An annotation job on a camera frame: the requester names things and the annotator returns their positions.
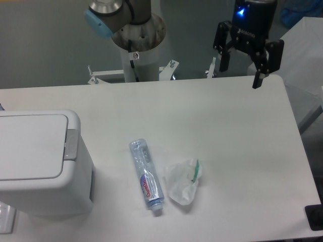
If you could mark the white trash can lid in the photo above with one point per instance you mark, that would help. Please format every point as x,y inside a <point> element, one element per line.
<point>32,146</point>

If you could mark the grey lid push button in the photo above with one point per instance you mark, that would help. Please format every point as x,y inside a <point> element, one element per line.
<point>71,145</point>

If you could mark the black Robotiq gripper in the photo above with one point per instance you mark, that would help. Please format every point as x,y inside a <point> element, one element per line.
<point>249,32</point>

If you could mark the blue object in background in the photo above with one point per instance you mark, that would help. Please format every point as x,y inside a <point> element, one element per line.
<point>293,11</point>

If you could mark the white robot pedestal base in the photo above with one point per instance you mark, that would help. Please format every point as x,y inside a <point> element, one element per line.
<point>138,37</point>

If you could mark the white trash can body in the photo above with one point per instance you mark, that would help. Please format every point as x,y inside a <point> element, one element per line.
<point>69,193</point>

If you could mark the crushed clear plastic bottle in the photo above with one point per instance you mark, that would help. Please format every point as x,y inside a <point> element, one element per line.
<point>147,175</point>

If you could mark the crumpled clear plastic bag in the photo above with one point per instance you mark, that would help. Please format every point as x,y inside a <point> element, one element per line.
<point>182,180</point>

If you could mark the black clamp at table edge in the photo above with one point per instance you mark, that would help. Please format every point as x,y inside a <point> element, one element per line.
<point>314,216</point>

